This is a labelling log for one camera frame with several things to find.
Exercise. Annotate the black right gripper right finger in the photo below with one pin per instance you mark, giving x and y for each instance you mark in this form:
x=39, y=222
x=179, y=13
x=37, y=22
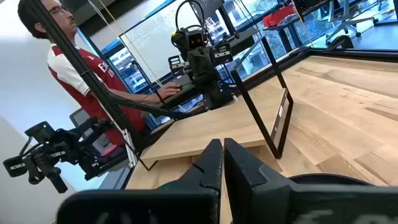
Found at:
x=280, y=202

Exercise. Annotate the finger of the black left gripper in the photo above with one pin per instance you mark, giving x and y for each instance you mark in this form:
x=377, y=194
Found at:
x=210, y=63
x=196, y=65

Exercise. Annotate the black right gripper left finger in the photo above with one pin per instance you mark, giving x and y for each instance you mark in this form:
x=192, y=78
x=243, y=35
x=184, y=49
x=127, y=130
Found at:
x=186, y=202

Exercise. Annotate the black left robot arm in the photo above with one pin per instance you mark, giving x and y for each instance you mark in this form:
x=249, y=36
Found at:
x=217, y=93

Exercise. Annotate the red storage bins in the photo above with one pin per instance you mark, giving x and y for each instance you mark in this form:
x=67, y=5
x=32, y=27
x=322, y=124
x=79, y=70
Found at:
x=278, y=15

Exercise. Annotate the person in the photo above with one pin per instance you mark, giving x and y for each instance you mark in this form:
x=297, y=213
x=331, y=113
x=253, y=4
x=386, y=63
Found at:
x=68, y=71

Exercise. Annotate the white office chair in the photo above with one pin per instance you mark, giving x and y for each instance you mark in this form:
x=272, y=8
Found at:
x=345, y=15

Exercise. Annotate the black robot gripper device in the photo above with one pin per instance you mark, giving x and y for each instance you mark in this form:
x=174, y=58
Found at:
x=62, y=149

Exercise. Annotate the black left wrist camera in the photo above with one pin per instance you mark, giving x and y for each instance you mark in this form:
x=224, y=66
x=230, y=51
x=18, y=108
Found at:
x=196, y=39

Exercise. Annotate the black aluminium table frame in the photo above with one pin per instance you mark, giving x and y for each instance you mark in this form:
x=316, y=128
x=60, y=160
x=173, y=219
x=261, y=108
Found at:
x=77, y=65

